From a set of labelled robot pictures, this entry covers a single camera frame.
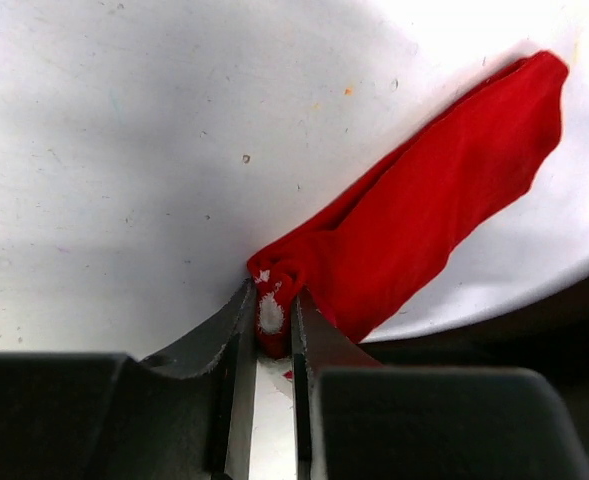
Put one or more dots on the red christmas sock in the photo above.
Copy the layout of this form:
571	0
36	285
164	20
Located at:
363	256

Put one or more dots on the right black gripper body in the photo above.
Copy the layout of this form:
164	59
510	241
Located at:
549	336

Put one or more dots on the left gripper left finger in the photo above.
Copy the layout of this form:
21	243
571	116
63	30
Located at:
215	365

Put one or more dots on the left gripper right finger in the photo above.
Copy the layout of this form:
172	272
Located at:
318	348

